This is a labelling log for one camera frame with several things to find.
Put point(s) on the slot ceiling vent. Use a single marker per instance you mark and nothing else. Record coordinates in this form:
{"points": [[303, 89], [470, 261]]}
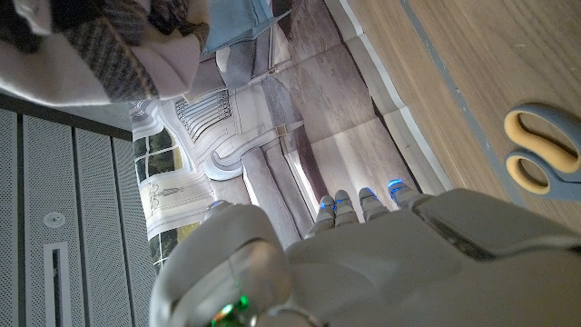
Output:
{"points": [[58, 286]]}

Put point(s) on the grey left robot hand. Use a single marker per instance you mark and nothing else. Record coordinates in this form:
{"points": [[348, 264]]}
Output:
{"points": [[386, 272]]}

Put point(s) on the beige plaid fringed scarf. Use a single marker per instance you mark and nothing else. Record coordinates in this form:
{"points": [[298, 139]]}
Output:
{"points": [[91, 59]]}

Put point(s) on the printed room backdrop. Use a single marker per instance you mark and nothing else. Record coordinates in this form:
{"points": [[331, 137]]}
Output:
{"points": [[318, 100]]}

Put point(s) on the round ceiling sensor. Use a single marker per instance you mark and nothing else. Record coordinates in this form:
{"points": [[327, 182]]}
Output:
{"points": [[54, 220]]}

